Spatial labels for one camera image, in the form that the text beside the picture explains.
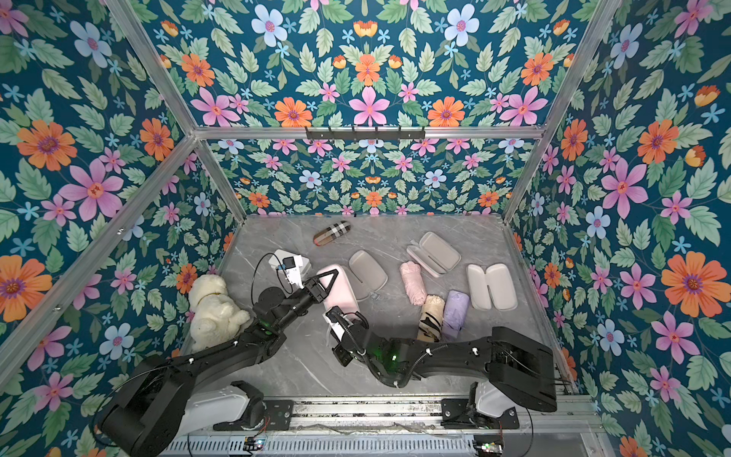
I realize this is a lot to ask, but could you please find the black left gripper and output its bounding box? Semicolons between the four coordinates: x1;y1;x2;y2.
273;270;336;333

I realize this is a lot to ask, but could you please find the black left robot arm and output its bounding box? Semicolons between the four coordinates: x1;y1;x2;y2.
91;268;345;456

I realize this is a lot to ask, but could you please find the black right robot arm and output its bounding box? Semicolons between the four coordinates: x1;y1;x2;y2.
326;307;558;412

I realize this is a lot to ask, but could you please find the closed white umbrella case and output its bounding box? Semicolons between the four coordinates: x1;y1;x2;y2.
268;249;311;282

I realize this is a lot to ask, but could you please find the beige black striped umbrella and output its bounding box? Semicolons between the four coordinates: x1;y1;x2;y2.
417;295;445;343

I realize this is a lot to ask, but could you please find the pink folded umbrella upper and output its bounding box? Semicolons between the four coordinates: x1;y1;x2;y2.
400;261;428;307

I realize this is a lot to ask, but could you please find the lilac folded umbrella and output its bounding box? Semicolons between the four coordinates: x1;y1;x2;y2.
441;291;470;342

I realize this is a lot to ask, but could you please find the open grey case centre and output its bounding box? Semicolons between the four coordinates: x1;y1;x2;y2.
346;249;388;302

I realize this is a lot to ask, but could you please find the cream plush teddy bear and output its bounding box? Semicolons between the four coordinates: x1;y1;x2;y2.
188;274;251;352

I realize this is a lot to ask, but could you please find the white ventilation grille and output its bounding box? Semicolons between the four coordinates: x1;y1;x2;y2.
162;434;477;456

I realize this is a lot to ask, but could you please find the open pink-edged grey case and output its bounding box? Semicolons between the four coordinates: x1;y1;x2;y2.
407;232;462;278

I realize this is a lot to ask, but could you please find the open white case right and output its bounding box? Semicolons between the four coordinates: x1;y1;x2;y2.
466;264;518;312

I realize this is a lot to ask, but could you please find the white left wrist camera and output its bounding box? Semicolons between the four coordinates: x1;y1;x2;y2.
282;255;308;289

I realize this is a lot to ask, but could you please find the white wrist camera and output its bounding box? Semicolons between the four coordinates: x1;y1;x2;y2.
324;313;345;344
282;255;308;289

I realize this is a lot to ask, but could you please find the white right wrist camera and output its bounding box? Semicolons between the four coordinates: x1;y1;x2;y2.
324;313;345;344

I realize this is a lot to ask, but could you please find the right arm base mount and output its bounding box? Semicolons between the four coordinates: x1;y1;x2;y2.
441;382;520;430

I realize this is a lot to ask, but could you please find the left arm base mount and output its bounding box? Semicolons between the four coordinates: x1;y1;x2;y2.
177;381;294;437

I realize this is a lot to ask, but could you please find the metal hook rail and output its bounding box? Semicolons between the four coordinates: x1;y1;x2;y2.
305;127;426;142

